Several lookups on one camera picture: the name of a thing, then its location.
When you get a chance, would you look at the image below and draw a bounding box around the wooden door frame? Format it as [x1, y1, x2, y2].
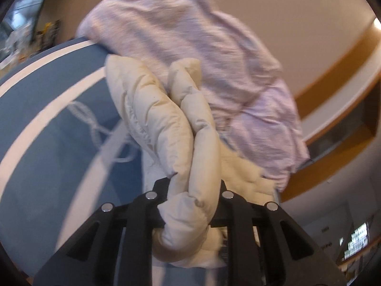
[280, 18, 381, 204]

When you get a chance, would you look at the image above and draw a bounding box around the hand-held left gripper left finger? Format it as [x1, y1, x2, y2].
[34, 177, 171, 286]

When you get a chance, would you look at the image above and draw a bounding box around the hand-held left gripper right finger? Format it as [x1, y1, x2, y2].
[208, 180, 347, 286]

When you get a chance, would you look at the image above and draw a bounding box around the cream puffer jacket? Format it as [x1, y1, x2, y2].
[105, 54, 276, 271]

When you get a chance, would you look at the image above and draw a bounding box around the blue striped bed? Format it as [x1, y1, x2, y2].
[0, 36, 282, 286]

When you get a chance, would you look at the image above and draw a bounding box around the lilac floral duvet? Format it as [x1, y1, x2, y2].
[76, 0, 311, 194]

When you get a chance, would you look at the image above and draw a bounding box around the flat screen television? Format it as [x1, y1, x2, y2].
[0, 0, 55, 45]

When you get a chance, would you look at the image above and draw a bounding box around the window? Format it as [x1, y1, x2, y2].
[339, 220, 375, 260]

